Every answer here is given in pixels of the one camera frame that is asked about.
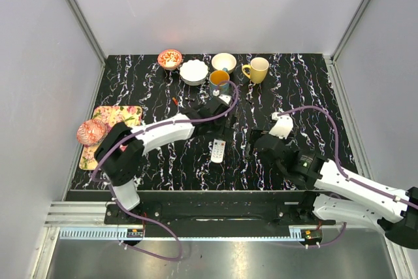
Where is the red patterned bowl on tray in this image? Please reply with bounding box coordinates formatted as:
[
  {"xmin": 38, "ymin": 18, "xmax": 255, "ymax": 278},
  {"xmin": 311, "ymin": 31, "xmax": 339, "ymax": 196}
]
[{"xmin": 76, "ymin": 119, "xmax": 107, "ymax": 146}]

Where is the orange floral small bowl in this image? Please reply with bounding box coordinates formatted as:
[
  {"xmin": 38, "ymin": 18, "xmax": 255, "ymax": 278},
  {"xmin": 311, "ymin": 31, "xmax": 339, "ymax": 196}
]
[{"xmin": 157, "ymin": 49, "xmax": 183, "ymax": 71}]

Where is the white scalloped bowl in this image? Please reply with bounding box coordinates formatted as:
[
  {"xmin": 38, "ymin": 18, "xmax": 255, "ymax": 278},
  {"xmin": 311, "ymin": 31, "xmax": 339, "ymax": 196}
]
[{"xmin": 180, "ymin": 59, "xmax": 208, "ymax": 86}]

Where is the blue mug orange inside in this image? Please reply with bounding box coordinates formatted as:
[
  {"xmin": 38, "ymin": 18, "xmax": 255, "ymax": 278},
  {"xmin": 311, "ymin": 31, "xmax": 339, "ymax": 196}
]
[{"xmin": 209, "ymin": 70, "xmax": 230, "ymax": 96}]

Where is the yellow mug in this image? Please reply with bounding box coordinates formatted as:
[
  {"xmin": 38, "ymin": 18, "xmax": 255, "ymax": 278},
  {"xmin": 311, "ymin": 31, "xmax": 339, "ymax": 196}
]
[{"xmin": 242, "ymin": 57, "xmax": 270, "ymax": 84}]

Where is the floral rectangular tray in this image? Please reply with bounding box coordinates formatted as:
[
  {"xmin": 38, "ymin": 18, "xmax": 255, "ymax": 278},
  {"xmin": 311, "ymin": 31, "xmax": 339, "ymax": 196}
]
[{"xmin": 78, "ymin": 105, "xmax": 142, "ymax": 171}]

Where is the cream round bowl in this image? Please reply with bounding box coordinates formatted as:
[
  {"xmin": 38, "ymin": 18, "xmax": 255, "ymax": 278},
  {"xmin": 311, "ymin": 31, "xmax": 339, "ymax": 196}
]
[{"xmin": 211, "ymin": 53, "xmax": 236, "ymax": 74}]

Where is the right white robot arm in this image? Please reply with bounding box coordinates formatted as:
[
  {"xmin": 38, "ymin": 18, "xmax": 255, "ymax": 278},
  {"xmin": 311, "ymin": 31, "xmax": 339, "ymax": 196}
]
[{"xmin": 247, "ymin": 129, "xmax": 417, "ymax": 250}]

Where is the white remote control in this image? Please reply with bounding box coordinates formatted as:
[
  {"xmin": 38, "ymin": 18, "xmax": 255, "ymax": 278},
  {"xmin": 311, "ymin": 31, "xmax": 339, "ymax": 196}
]
[{"xmin": 210, "ymin": 139, "xmax": 226, "ymax": 163}]

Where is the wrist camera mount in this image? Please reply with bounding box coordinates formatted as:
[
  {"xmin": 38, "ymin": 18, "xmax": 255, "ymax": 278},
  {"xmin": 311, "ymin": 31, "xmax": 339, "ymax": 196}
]
[
  {"xmin": 212, "ymin": 89, "xmax": 232, "ymax": 107},
  {"xmin": 268, "ymin": 112, "xmax": 293, "ymax": 139}
]

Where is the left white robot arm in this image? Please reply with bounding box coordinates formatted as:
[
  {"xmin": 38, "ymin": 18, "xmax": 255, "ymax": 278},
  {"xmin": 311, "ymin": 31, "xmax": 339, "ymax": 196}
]
[{"xmin": 94, "ymin": 95, "xmax": 234, "ymax": 224}]

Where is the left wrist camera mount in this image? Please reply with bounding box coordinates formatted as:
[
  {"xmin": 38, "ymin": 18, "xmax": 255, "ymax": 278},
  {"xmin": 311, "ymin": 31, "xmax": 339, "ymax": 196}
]
[{"xmin": 212, "ymin": 89, "xmax": 232, "ymax": 107}]

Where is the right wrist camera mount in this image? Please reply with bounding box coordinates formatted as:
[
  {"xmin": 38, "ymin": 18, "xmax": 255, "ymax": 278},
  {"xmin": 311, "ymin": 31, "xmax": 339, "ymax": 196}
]
[{"xmin": 268, "ymin": 112, "xmax": 293, "ymax": 139}]

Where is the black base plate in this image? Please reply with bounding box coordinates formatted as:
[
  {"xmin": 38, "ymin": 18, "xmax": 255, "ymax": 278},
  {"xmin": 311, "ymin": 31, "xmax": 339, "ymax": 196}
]
[{"xmin": 65, "ymin": 191, "xmax": 342, "ymax": 241}]

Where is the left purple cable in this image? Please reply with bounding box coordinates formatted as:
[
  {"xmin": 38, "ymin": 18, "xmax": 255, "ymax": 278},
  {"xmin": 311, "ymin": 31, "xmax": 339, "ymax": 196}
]
[{"xmin": 91, "ymin": 80, "xmax": 240, "ymax": 262}]

